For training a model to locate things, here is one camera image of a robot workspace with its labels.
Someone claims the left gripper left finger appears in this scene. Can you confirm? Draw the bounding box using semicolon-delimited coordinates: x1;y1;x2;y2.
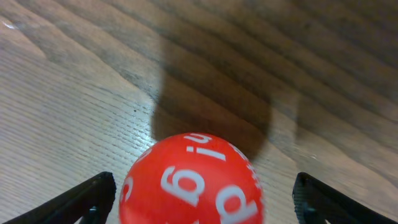
4;172;116;224

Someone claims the red polyhedral letter ball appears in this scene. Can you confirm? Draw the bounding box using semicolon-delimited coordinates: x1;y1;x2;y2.
119;133;265;224

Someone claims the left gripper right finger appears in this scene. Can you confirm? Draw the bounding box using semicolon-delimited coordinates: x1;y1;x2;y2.
292;172;397;224

